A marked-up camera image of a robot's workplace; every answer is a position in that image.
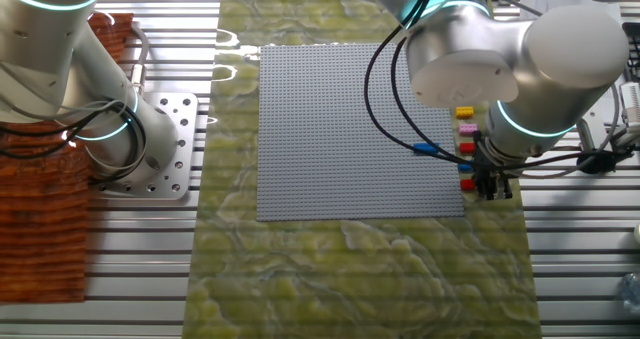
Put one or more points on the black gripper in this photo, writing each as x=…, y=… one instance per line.
x=492, y=166

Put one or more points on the red Lego brick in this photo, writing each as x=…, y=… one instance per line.
x=467, y=184
x=467, y=148

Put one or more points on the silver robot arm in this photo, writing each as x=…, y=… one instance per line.
x=30, y=54

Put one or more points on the blue Lego brick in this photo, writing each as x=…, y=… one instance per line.
x=465, y=168
x=425, y=147

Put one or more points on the pink Lego brick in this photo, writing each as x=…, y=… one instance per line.
x=468, y=129

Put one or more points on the yellow Lego brick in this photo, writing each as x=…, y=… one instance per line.
x=464, y=112

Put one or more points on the gray Lego baseplate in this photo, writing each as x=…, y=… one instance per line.
x=320, y=139

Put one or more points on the green marble pattern mat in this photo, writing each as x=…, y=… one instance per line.
x=350, y=269

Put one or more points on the plastic water bottle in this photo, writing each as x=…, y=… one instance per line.
x=632, y=291

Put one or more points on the black keyboard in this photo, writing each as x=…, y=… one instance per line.
x=634, y=49

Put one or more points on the metal robot mounting plate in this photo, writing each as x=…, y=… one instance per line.
x=177, y=114

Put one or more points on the camera stand clamp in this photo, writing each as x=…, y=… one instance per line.
x=627, y=138

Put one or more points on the silver ribbed camera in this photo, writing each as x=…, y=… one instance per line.
x=632, y=106

